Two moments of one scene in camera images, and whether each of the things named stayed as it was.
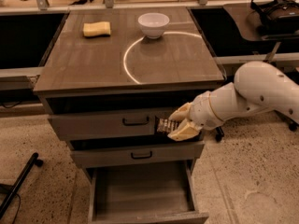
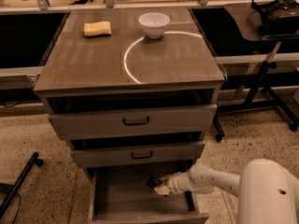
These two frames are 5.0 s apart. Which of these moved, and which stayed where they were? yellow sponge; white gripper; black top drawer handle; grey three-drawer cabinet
Moved: white gripper
Stayed: grey three-drawer cabinet; black top drawer handle; yellow sponge
